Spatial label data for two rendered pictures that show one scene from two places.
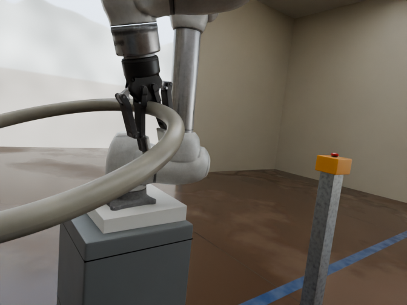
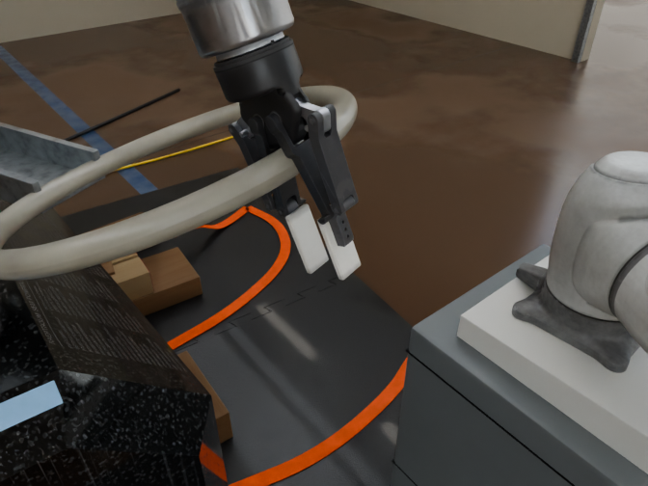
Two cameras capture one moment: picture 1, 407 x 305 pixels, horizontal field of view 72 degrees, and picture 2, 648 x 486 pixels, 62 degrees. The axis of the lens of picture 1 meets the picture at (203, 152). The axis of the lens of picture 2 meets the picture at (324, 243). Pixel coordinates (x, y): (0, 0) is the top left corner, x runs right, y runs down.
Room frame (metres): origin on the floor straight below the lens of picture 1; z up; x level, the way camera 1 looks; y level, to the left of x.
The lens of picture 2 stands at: (0.64, -0.34, 1.46)
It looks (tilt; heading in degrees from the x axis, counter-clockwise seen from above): 36 degrees down; 89
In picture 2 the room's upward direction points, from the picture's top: straight up
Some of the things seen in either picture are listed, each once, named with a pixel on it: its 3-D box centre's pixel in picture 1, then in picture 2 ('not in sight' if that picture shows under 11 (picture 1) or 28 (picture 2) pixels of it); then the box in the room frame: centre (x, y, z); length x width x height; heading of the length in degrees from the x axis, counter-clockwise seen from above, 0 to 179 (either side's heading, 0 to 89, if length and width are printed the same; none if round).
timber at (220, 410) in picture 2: not in sight; (191, 400); (0.26, 0.75, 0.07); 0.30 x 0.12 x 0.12; 124
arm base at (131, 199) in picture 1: (121, 193); (581, 295); (1.07, 0.30, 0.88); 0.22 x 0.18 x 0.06; 130
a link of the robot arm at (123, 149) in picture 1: (130, 158); (622, 231); (1.08, 0.28, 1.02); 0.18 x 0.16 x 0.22; 100
